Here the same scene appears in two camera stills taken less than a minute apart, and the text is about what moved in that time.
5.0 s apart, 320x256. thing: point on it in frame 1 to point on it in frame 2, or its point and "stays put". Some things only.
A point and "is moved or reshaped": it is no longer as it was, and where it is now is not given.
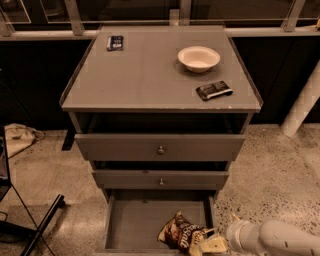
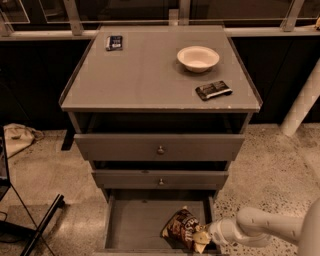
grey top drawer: [160, 147] stays put
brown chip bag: [182, 235] is moved or reshaped
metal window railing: [80, 19] stays put
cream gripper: [234, 234] to [217, 231]
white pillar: [304, 101] stays put
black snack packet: [215, 89] stays put
